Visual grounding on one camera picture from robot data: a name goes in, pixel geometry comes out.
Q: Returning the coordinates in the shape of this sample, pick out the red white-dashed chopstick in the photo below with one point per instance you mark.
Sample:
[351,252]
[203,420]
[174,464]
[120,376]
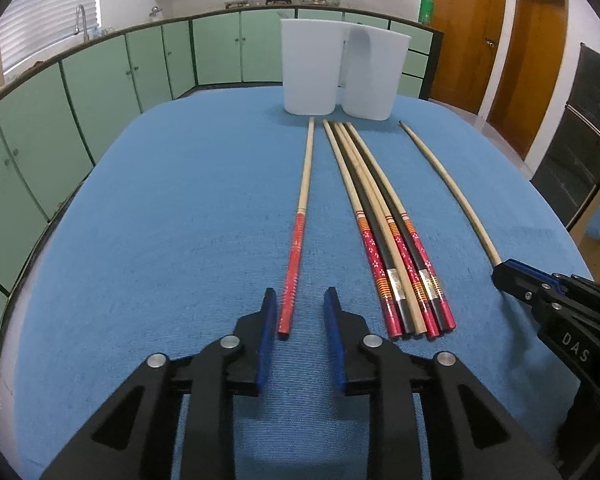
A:
[293,260]

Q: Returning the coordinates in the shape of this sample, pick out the black glass-front cabinet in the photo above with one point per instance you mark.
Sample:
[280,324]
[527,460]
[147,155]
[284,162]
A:
[575,150]

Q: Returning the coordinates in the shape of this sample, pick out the chrome sink faucet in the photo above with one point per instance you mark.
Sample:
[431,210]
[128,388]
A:
[82,10]

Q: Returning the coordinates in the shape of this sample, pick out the green kitchen base cabinets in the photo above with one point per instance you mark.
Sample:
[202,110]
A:
[105,75]

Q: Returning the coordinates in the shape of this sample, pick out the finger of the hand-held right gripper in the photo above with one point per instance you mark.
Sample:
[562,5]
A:
[560,285]
[515,277]

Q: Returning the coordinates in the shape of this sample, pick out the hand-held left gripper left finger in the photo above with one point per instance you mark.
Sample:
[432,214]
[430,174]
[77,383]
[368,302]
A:
[266,355]

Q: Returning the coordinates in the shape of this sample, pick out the green plastic bottle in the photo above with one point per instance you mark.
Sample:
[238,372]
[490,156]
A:
[426,10]

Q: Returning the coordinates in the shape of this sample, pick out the brown wooden door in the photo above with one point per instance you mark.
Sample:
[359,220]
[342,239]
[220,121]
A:
[525,70]
[465,35]

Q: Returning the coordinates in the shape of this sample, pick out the white plastic container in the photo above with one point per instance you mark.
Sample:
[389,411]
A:
[375,75]
[310,70]

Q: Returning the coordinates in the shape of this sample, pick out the white window blinds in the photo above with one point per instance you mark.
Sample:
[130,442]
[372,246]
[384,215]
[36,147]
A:
[50,10]

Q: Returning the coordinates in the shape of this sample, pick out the wall tap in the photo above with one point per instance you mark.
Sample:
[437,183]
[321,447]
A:
[156,11]

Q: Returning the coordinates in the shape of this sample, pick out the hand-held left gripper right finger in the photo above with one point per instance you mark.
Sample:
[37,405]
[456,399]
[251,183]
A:
[332,355]

